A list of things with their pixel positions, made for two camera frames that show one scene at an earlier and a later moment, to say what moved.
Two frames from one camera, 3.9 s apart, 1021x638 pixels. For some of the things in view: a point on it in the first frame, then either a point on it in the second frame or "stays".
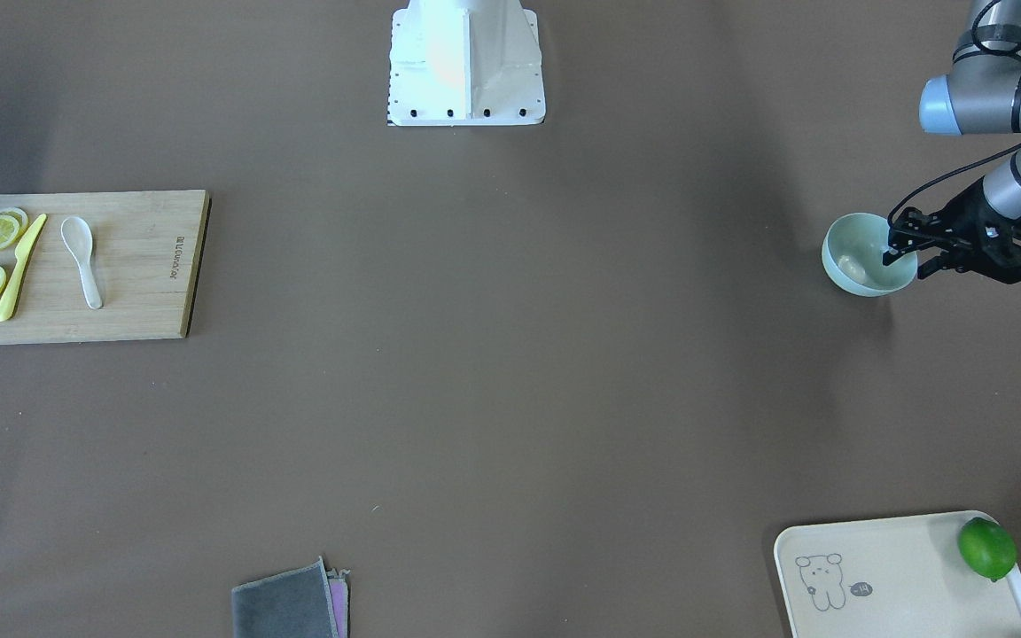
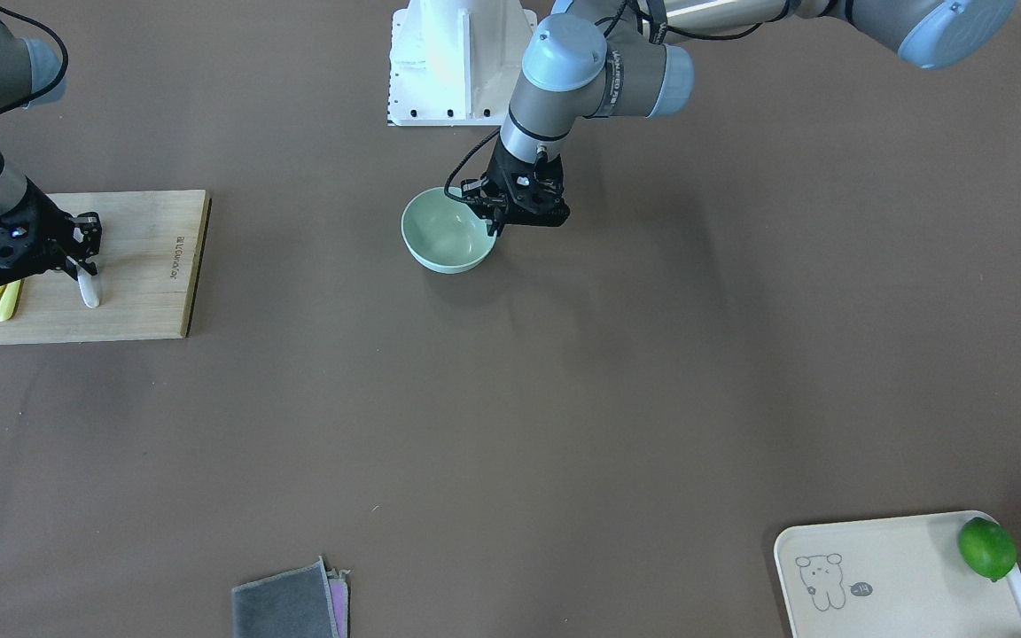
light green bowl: (853, 254) → (442, 235)
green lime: (987, 548) stays
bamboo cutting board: (147, 259) stays
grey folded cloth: (303, 602) stays
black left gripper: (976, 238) → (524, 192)
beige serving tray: (893, 577) stays
